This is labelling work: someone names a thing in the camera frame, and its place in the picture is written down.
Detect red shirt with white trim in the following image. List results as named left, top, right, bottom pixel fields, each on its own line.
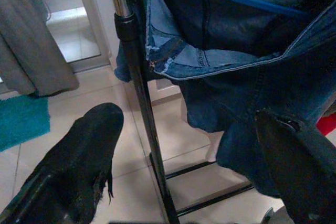
left=316, top=112, right=336, bottom=137

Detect white glass-door cabinet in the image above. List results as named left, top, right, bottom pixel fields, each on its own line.
left=146, top=77, right=187, bottom=106

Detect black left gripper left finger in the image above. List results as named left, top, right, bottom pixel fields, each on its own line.
left=0, top=102, right=124, bottom=224

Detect teal bath mat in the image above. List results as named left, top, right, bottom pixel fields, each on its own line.
left=0, top=94, right=51, bottom=153

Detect blue denim jeans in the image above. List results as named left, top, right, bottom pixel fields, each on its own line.
left=114, top=0, right=336, bottom=224

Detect grey curtain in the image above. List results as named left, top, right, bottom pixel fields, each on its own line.
left=0, top=0, right=80, bottom=98

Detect white framed glass sliding door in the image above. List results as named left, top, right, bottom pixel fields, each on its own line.
left=44, top=0, right=116, bottom=74

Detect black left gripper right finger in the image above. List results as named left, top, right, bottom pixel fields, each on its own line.
left=255, top=108, right=336, bottom=224

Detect chrome and black clothes rack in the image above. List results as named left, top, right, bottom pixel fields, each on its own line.
left=106, top=0, right=254, bottom=224

